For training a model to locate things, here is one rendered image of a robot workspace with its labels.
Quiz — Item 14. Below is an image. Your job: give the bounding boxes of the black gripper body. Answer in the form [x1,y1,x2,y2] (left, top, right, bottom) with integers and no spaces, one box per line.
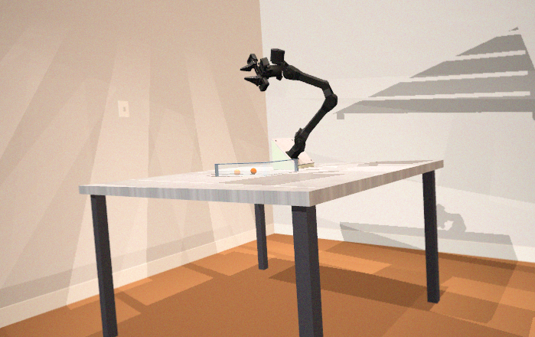
[247,54,274,92]

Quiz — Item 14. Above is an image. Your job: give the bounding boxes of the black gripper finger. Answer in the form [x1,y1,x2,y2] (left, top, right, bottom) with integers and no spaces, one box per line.
[240,59,255,71]
[244,74,262,86]

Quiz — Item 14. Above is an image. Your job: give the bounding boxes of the clear l-shaped low wall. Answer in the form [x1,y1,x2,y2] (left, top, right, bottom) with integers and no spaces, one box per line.
[215,159,298,176]

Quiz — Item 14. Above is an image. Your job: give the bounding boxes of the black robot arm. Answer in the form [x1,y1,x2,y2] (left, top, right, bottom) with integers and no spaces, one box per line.
[258,48,338,159]

